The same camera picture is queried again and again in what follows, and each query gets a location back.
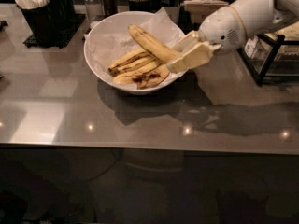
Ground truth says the black cutlery holder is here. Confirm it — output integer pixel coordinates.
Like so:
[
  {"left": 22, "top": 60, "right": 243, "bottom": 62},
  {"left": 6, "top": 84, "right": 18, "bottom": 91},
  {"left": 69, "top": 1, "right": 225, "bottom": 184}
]
[
  {"left": 49, "top": 0, "right": 75, "bottom": 22},
  {"left": 13, "top": 0, "right": 64, "bottom": 48}
]

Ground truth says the white ceramic bowl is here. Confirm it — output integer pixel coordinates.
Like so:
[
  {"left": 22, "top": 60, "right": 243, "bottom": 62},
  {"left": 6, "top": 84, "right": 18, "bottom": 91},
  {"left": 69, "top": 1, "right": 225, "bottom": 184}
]
[{"left": 83, "top": 10, "right": 192, "bottom": 96}]

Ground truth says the front bruised yellow banana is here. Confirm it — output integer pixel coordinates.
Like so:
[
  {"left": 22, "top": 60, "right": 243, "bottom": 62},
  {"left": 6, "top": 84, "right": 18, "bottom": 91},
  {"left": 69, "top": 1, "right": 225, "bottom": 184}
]
[{"left": 113, "top": 63, "right": 170, "bottom": 90}]

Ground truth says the black cutlery holder rear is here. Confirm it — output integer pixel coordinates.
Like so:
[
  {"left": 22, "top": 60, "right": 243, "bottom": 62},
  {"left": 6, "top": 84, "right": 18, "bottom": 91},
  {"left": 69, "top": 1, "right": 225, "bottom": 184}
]
[{"left": 49, "top": 0, "right": 75, "bottom": 22}]

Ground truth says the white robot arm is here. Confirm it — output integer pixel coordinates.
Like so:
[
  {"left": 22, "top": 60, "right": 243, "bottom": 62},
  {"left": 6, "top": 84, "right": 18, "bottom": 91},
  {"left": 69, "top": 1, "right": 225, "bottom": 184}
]
[{"left": 166, "top": 0, "right": 299, "bottom": 73}]

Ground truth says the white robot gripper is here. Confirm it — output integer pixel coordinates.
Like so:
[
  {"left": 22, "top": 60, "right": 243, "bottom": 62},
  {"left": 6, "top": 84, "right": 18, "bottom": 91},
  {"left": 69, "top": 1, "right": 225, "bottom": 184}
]
[{"left": 166, "top": 6, "right": 247, "bottom": 74}]

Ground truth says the black wire condiment rack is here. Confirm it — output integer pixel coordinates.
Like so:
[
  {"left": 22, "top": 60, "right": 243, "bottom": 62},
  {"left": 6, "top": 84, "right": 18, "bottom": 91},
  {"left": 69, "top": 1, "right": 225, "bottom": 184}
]
[{"left": 237, "top": 25, "right": 299, "bottom": 86}]

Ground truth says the salt shaker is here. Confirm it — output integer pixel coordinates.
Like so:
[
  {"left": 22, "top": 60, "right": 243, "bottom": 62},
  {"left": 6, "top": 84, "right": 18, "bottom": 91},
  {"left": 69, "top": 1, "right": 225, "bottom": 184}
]
[{"left": 84, "top": 0, "right": 103, "bottom": 23}]

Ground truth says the white paper bowl liner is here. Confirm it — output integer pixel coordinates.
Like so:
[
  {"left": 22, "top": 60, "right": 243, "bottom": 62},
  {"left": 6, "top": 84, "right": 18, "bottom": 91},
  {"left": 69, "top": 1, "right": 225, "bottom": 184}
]
[{"left": 84, "top": 7, "right": 188, "bottom": 89}]

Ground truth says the black cutlery holder front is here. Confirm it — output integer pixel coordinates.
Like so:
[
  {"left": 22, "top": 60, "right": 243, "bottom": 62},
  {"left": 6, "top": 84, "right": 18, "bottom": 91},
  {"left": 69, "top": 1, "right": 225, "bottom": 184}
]
[{"left": 13, "top": 0, "right": 64, "bottom": 48}]

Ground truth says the black rubber mat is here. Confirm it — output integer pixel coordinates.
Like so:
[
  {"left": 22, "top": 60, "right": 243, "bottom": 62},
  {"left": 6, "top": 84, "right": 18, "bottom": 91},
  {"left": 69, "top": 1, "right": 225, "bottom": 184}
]
[{"left": 23, "top": 14, "right": 85, "bottom": 48}]

